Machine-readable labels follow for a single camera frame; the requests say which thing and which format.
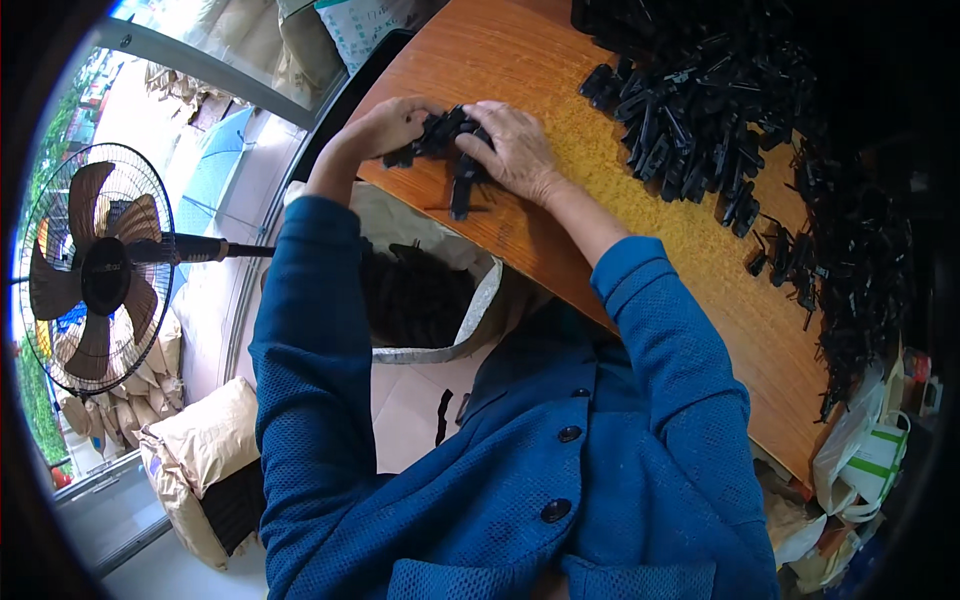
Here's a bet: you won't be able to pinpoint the stack of tan paper sacks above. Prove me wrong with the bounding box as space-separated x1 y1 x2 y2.
133 375 265 571

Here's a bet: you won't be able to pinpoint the standing fan with brown blades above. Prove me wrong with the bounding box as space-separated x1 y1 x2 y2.
10 142 277 397

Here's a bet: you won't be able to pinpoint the person's right hand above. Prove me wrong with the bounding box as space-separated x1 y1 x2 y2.
455 100 567 208

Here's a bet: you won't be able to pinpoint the person's left hand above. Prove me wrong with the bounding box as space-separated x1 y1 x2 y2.
339 95 445 161

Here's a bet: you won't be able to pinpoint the sacks behind glass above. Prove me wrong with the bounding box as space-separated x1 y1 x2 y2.
142 0 429 114

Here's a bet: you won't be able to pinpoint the white sack of black clips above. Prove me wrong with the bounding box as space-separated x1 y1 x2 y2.
283 180 505 366

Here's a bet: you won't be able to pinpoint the bunch of black plastic clips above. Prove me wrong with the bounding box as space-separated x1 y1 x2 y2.
381 104 498 222

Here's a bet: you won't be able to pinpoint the heap of tan sacks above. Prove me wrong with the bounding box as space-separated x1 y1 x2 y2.
58 307 185 460

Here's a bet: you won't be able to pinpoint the blue umbrella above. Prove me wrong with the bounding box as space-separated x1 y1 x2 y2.
174 106 258 240

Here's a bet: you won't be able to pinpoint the person's body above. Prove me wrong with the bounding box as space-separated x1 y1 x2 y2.
248 195 781 600

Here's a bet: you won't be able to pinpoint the heap of black plastic clips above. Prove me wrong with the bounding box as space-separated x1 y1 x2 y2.
570 0 920 423

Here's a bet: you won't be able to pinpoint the white plastic bag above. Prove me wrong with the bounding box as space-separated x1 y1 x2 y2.
812 360 888 519

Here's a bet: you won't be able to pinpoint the wooden table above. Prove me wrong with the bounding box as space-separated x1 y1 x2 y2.
346 0 856 489

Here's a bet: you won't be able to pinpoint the white and green paper bag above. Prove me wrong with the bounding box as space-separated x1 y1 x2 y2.
838 408 912 525

